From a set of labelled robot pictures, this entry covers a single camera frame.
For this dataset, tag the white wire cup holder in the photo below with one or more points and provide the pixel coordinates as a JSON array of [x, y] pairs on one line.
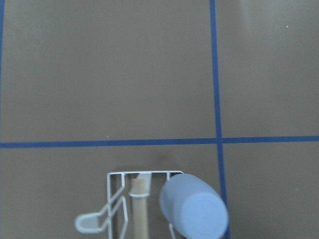
[[126, 206]]

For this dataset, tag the light blue plastic cup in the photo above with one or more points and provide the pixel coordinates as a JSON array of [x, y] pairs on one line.
[[193, 207]]

